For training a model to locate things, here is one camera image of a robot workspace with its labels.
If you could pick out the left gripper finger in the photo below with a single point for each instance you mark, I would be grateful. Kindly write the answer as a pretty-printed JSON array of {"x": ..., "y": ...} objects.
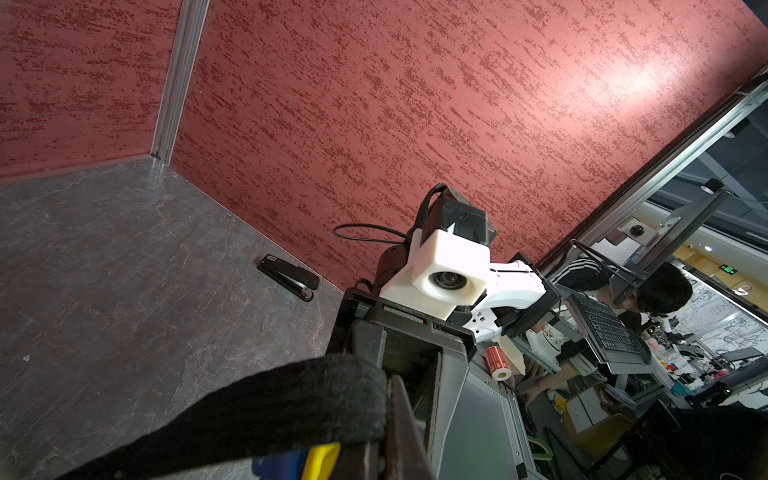
[{"x": 405, "y": 457}]

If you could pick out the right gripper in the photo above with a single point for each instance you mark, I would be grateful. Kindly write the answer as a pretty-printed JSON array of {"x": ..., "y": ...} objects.
[{"x": 429, "y": 355}]

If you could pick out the blue yellow toy charm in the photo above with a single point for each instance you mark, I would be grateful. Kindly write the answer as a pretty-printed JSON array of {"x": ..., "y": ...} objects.
[{"x": 316, "y": 463}]

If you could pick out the black fabric bag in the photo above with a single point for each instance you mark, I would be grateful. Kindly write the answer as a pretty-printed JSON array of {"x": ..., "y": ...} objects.
[{"x": 325, "y": 400}]

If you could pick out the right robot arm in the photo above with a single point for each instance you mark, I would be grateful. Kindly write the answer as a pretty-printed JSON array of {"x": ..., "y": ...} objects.
[{"x": 512, "y": 293}]

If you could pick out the black stapler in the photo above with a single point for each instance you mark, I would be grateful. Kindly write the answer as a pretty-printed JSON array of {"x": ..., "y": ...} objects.
[{"x": 297, "y": 280}]

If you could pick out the red tape roll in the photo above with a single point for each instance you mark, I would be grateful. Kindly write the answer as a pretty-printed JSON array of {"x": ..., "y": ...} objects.
[{"x": 497, "y": 363}]

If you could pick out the black keyboard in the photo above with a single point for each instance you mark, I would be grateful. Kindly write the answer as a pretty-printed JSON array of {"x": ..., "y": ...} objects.
[{"x": 614, "y": 344}]

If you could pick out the person at desk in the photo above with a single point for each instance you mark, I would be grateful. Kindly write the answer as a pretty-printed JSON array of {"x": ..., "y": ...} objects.
[{"x": 665, "y": 291}]

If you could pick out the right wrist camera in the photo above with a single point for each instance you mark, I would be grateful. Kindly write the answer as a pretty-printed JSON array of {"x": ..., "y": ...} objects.
[{"x": 447, "y": 256}]

